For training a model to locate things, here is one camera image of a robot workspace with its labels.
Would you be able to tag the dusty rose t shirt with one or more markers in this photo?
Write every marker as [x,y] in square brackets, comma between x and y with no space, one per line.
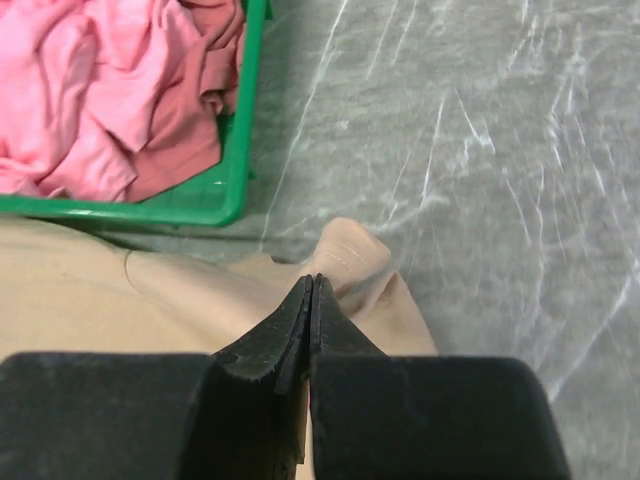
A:
[184,134]

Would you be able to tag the green plastic bin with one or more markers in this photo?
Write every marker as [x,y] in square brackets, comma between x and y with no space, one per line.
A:
[214,198]

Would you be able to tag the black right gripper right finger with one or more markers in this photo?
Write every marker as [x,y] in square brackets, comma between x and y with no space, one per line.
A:
[376,416]

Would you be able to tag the pink t shirt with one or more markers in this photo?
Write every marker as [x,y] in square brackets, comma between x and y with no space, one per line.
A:
[79,82]

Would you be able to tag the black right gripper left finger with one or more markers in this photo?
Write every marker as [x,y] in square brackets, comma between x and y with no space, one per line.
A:
[239,413]

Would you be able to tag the beige t shirt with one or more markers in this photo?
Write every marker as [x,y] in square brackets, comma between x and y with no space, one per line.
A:
[66,291]

